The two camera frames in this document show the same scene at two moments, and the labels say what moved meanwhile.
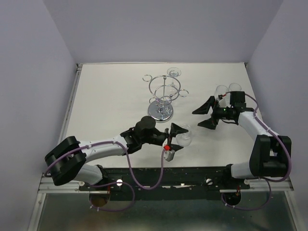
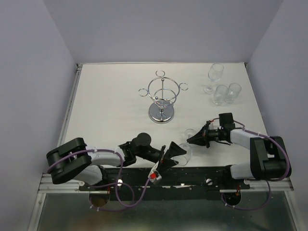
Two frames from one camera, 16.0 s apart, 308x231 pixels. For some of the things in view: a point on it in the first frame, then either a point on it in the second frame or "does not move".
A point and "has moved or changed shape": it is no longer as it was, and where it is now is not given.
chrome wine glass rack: (165, 89) has moved or changed shape
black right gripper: (211, 122) → (202, 137)
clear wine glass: (184, 139) → (214, 73)
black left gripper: (174, 130) → (173, 150)
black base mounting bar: (167, 183) does not move
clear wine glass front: (220, 91) does not move
